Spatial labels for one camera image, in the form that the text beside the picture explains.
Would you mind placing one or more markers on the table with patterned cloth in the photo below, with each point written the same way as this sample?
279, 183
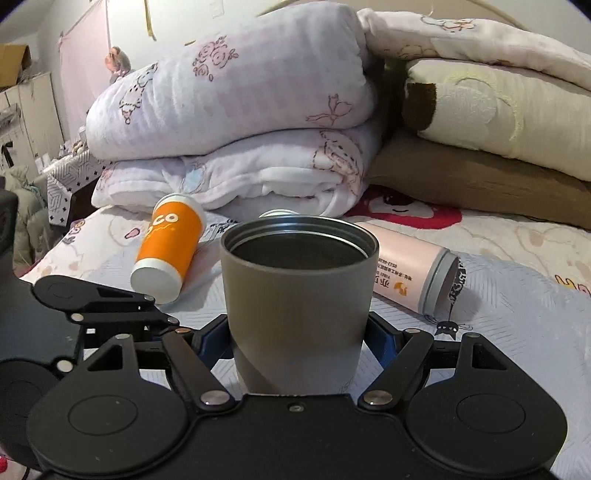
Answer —
69, 177

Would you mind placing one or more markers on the folded white floral quilt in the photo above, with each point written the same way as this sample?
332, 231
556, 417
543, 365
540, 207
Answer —
240, 87

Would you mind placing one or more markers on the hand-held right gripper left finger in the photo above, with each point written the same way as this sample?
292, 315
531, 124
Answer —
213, 342

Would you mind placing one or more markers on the white cabinet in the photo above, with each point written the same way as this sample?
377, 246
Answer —
27, 115

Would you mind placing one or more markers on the cream pillow with brown patch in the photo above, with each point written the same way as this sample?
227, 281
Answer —
498, 106

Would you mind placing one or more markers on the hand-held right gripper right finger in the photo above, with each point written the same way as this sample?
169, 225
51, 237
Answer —
379, 338

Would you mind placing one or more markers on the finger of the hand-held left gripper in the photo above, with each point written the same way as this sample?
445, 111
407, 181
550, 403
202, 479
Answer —
92, 295

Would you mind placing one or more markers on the pink embroidered blanket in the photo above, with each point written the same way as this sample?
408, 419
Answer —
475, 34

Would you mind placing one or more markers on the cardboard box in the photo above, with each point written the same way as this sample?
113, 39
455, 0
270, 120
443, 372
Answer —
14, 64

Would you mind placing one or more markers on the white cup lid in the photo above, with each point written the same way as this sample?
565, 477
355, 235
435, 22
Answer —
278, 213

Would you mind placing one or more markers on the orange paper cup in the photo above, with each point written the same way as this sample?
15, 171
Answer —
168, 249

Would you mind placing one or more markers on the light blue printed cloth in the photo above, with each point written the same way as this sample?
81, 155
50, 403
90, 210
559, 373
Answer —
512, 327

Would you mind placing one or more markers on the cream cartoon bed sheet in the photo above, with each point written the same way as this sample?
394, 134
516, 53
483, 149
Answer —
508, 235

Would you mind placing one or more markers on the grey metal cup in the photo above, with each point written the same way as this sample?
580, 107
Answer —
295, 295

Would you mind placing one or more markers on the light puffer jacket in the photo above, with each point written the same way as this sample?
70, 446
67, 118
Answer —
25, 217

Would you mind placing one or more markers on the pink curtain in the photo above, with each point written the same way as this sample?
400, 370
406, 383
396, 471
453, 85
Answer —
85, 64

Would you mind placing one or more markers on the pink cup with grey rim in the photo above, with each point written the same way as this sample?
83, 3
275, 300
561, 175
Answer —
406, 272

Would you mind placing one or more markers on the plush toy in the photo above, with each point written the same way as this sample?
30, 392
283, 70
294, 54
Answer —
117, 61

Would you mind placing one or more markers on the folded white cartoon quilt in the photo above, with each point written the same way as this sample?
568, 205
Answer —
258, 175

